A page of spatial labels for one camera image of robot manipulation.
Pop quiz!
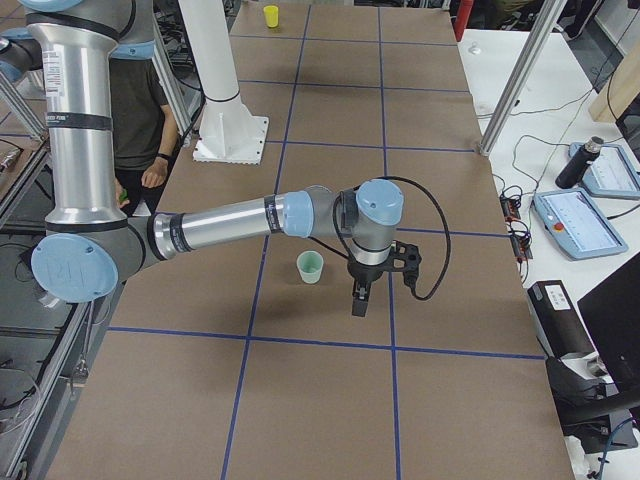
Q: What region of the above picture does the seated person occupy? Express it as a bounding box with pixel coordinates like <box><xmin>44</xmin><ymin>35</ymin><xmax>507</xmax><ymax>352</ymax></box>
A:
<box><xmin>109</xmin><ymin>58</ymin><xmax>179</xmax><ymax>217</ymax></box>

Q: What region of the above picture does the yellow cup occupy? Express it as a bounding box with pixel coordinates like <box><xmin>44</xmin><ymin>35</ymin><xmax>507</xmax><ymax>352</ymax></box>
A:
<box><xmin>263</xmin><ymin>5</ymin><xmax>279</xmax><ymax>29</ymax></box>

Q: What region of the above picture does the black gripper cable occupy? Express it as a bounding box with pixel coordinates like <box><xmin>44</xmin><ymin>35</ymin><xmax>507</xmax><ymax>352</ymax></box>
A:
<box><xmin>335</xmin><ymin>174</ymin><xmax>453</xmax><ymax>302</ymax></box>

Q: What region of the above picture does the person's hand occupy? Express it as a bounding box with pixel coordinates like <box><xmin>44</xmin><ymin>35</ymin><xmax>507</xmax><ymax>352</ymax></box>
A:
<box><xmin>141</xmin><ymin>157</ymin><xmax>168</xmax><ymax>189</ymax></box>

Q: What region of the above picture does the near teach pendant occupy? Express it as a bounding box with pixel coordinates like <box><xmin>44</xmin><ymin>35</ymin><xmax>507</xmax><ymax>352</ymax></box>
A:
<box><xmin>533</xmin><ymin>188</ymin><xmax>628</xmax><ymax>260</ymax></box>

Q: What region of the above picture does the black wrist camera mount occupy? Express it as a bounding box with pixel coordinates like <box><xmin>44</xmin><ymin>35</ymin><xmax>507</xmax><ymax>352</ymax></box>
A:
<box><xmin>389</xmin><ymin>241</ymin><xmax>422</xmax><ymax>292</ymax></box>

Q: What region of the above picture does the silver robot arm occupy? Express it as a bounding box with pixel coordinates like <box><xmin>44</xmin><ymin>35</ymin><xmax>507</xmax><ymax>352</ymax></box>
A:
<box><xmin>24</xmin><ymin>1</ymin><xmax>420</xmax><ymax>316</ymax></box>

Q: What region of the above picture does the black box with label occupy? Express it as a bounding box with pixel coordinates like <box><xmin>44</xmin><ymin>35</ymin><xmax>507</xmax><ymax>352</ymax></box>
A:
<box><xmin>527</xmin><ymin>280</ymin><xmax>595</xmax><ymax>359</ymax></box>

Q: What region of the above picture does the green cup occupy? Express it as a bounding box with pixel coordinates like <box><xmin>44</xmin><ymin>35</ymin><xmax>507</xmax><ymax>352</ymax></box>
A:
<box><xmin>296</xmin><ymin>250</ymin><xmax>324</xmax><ymax>284</ymax></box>

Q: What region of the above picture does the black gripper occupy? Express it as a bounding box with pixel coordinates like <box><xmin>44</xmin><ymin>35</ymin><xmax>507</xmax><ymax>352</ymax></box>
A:
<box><xmin>347</xmin><ymin>255</ymin><xmax>394</xmax><ymax>316</ymax></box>

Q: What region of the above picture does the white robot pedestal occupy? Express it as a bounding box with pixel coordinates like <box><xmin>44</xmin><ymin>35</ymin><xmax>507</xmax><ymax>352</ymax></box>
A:
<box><xmin>179</xmin><ymin>0</ymin><xmax>269</xmax><ymax>164</ymax></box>

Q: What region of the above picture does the aluminium frame post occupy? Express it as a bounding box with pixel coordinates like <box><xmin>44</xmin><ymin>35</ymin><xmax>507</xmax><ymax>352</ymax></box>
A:
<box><xmin>478</xmin><ymin>0</ymin><xmax>567</xmax><ymax>157</ymax></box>

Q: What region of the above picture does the black water bottle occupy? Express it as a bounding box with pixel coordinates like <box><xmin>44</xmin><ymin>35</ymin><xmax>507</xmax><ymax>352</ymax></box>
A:
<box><xmin>555</xmin><ymin>136</ymin><xmax>604</xmax><ymax>189</ymax></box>

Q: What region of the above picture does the black monitor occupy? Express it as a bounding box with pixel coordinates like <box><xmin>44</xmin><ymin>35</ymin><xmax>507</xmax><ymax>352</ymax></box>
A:
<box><xmin>578</xmin><ymin>261</ymin><xmax>639</xmax><ymax>390</ymax></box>

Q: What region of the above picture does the far teach pendant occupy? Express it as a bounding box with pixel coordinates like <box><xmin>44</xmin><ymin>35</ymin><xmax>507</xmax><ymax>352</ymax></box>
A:
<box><xmin>579</xmin><ymin>143</ymin><xmax>639</xmax><ymax>200</ymax></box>

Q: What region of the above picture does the teach pendant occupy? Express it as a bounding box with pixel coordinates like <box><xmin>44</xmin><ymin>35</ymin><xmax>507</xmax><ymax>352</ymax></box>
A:
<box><xmin>579</xmin><ymin>143</ymin><xmax>639</xmax><ymax>200</ymax></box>
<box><xmin>533</xmin><ymin>188</ymin><xmax>628</xmax><ymax>260</ymax></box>

